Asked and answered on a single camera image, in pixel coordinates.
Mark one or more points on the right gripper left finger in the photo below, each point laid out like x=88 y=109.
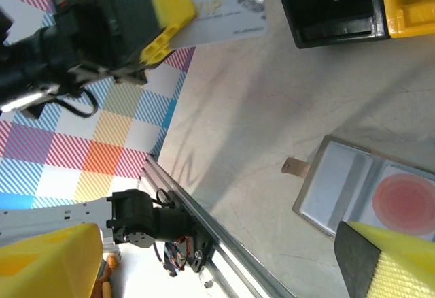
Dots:
x=47 y=264

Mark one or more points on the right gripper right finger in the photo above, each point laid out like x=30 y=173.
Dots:
x=401 y=267

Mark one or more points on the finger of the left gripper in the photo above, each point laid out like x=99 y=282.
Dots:
x=163 y=22

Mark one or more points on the red circle card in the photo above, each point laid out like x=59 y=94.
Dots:
x=404 y=202

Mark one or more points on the grey card holder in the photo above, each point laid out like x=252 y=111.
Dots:
x=333 y=182

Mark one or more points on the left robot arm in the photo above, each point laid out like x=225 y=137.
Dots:
x=136 y=216

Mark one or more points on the black plastic bin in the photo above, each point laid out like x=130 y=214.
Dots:
x=340 y=36

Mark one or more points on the yellow plastic bin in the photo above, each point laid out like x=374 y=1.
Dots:
x=414 y=22

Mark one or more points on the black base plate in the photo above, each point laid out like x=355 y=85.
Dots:
x=193 y=253

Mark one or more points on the long aluminium frame rail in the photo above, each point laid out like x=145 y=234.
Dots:
x=238 y=267

